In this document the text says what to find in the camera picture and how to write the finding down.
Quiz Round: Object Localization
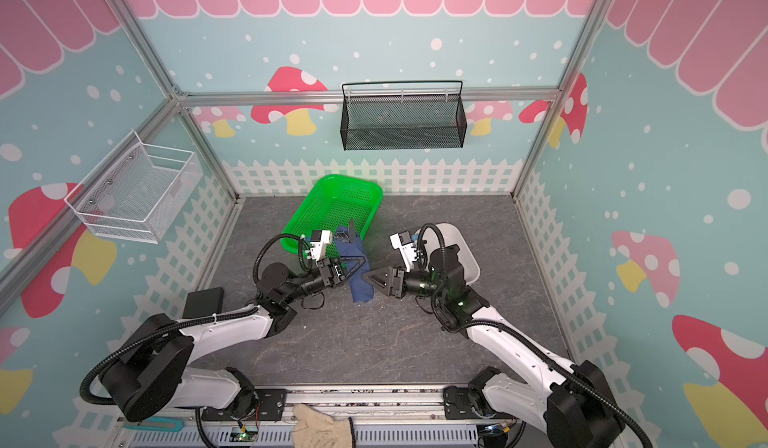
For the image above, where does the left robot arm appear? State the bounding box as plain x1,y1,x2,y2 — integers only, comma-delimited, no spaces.
79,256,366,422

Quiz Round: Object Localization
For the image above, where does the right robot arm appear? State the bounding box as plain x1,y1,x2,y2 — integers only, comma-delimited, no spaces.
364,245,653,447

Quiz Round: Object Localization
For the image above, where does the black mesh wall basket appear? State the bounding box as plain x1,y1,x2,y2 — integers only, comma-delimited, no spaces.
340,80,468,151

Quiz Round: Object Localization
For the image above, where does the black flat pad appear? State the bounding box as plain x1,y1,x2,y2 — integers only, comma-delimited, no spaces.
182,287,225,319

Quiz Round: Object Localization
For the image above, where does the white plastic tub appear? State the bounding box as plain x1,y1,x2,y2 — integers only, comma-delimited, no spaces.
437,223,481,285

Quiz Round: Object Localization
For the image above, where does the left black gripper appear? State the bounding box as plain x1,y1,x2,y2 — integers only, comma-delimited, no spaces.
283,258,367,305

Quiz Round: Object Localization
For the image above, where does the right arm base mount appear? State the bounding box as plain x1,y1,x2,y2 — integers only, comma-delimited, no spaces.
442,385,516,420

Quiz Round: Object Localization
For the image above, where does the teal handled tool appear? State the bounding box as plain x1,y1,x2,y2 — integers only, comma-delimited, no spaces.
134,417,184,432

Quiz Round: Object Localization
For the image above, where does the green plastic basket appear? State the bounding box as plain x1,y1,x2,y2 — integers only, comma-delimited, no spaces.
283,175,384,239

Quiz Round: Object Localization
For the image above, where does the white wire wall basket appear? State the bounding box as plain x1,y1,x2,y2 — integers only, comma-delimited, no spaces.
64,132,203,244

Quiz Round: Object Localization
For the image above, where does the beige work glove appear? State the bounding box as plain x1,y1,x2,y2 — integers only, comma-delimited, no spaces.
292,404,356,448

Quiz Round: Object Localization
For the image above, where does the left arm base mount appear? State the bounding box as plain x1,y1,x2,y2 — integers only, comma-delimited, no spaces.
202,388,288,423

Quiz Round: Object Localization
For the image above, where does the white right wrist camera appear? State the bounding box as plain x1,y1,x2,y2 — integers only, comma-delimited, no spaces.
390,231,419,272

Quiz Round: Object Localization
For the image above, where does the dark blue paper napkin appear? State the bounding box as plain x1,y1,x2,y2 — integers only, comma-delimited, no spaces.
334,219,374,303

